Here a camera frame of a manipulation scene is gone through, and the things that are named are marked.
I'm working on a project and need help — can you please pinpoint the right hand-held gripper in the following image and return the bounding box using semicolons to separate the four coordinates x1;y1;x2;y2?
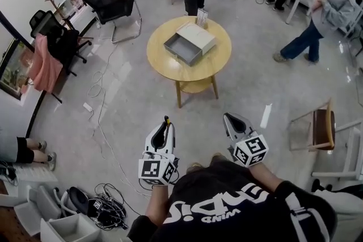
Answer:
223;112;269;168

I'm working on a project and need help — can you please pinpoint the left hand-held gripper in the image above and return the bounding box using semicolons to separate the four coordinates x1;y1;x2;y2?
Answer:
138;121;180;187

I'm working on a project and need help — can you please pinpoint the beige box with grey drawer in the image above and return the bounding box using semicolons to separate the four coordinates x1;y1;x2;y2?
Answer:
163;22;218;67

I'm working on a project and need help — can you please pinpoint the person's right forearm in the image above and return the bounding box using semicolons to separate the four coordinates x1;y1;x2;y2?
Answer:
249;163;285;194

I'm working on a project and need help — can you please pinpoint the person's left forearm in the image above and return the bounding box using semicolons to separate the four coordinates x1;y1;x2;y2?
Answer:
144;184;171;227

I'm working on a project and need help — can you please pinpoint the white paper slip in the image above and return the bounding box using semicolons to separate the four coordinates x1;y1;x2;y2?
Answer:
259;103;273;129

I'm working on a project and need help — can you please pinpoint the person's black printed shirt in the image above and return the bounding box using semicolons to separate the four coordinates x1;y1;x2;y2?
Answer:
127;160;339;242

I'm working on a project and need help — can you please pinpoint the round wooden table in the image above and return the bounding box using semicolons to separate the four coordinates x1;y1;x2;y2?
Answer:
146;15;233;109

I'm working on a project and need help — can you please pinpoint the white and black headset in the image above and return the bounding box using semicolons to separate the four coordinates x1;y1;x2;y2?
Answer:
60;186;90;216

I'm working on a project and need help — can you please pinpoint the clear card stand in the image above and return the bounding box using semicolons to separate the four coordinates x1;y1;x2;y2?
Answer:
196;8;209;29

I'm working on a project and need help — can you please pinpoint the white open carton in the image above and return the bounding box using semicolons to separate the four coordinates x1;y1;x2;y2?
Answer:
39;212;102;242

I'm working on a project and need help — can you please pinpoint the pink cloth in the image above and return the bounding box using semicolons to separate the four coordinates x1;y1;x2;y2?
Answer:
27;35;64;94

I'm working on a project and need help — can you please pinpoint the black swivel office chair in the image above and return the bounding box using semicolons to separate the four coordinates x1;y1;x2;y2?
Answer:
29;10;93;78

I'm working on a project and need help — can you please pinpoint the black mesh cantilever chair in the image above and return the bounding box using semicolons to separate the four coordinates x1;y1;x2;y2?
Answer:
81;0;143;44

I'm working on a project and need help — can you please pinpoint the wooden coat rack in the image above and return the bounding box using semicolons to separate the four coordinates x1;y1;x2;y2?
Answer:
33;0;76;31

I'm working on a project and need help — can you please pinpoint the white floor cable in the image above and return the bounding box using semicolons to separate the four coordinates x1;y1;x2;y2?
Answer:
87;41;153;199

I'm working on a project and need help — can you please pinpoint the tangle of black cables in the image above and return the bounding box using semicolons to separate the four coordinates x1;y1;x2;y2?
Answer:
87;182;129;232

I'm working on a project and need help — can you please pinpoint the grey shoulder strap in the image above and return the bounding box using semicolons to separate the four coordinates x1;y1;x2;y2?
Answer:
283;192;331;242

